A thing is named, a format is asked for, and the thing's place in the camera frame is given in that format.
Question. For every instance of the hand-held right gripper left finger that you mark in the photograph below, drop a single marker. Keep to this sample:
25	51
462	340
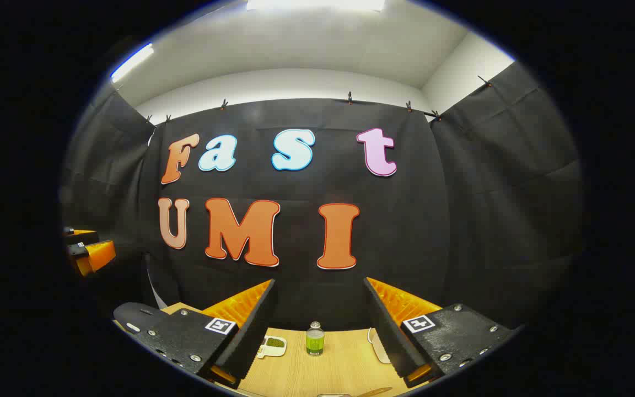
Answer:
251	331

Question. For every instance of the clear bottle with green label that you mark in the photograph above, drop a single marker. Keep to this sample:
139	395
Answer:
315	342

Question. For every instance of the black backdrop cloth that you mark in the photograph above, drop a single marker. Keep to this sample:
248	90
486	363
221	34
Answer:
405	220

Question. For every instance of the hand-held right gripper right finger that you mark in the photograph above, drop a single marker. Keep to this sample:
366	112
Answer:
389	331

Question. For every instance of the white divided dish of beans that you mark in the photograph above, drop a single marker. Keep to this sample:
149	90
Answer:
273	344

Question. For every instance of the ceiling light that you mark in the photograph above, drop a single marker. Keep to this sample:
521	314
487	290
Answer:
130	63

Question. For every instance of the wooden spoon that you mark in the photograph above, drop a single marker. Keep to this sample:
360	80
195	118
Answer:
375	392

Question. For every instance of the white toaster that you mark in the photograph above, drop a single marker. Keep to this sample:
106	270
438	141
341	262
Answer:
381	350

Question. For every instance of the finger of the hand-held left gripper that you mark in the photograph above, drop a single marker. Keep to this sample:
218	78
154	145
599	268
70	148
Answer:
97	256
81	237

